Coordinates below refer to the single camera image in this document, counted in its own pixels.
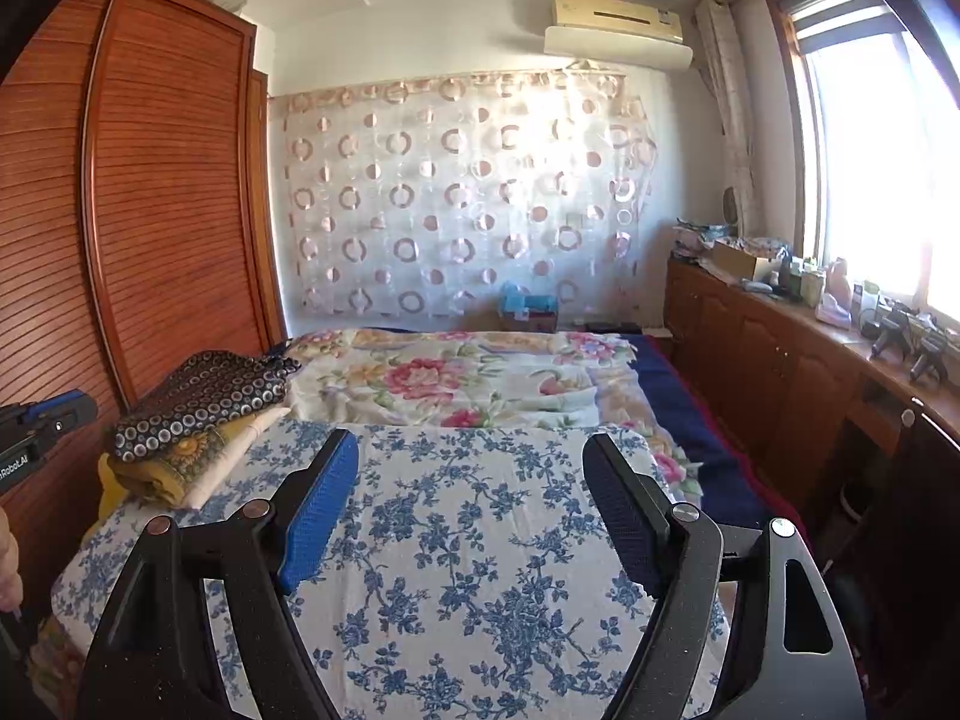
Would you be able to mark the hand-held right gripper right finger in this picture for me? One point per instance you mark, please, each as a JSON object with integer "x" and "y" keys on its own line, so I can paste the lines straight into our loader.
{"x": 622, "y": 510}

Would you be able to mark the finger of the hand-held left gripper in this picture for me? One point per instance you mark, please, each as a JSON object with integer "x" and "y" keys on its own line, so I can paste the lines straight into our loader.
{"x": 64, "y": 409}

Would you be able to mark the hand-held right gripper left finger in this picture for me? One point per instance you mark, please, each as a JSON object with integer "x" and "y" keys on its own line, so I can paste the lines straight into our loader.
{"x": 322, "y": 517}

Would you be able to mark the navy circle-patterned garment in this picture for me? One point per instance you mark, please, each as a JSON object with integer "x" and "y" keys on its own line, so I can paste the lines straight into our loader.
{"x": 202, "y": 397}

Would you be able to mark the person's left hand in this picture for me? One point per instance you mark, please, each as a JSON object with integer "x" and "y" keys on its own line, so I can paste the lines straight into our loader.
{"x": 7, "y": 562}

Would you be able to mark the cream folded cloth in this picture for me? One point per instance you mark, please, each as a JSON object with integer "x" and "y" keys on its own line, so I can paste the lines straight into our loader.
{"x": 232, "y": 457}

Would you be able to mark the navy blue blanket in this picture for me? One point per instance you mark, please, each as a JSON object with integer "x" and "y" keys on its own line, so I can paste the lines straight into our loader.
{"x": 697, "y": 420}

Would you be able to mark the blue floral white sheet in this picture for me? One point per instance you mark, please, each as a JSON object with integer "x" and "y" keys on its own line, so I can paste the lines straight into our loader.
{"x": 465, "y": 540}

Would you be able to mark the pink rose floral blanket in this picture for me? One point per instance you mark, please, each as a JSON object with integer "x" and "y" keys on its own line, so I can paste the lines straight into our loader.
{"x": 450, "y": 382}

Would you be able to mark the low wooden cabinet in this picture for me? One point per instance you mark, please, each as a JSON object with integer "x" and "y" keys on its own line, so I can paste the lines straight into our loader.
{"x": 765, "y": 360}

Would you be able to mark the wooden slatted wardrobe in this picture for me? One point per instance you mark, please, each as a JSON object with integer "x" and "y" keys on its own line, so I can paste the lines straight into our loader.
{"x": 150, "y": 202}

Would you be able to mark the small blue box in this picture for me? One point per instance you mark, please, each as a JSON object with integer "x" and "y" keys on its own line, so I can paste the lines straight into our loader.
{"x": 525, "y": 298}

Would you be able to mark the open cardboard box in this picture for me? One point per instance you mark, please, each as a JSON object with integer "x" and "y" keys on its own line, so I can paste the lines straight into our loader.
{"x": 739, "y": 261}

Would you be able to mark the pale green jar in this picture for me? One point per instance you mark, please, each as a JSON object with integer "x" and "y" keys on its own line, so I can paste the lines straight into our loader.
{"x": 811, "y": 286}

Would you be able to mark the dark chair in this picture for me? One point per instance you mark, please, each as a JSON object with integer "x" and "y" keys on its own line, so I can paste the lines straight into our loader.
{"x": 915, "y": 577}

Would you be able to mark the pink plastic bottle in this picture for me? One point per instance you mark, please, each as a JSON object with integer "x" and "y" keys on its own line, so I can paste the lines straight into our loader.
{"x": 834, "y": 296}

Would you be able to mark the black handheld device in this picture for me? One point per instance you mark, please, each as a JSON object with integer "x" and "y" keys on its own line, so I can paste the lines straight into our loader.
{"x": 889, "y": 330}
{"x": 928, "y": 356}

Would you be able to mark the sheer circle-patterned curtain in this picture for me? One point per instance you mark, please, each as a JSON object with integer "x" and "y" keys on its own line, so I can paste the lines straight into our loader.
{"x": 450, "y": 202}

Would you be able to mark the patterned window drape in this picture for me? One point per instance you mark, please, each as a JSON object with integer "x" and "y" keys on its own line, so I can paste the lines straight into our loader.
{"x": 731, "y": 112}

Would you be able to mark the white air conditioner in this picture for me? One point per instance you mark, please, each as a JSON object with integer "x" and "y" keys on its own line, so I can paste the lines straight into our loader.
{"x": 615, "y": 30}

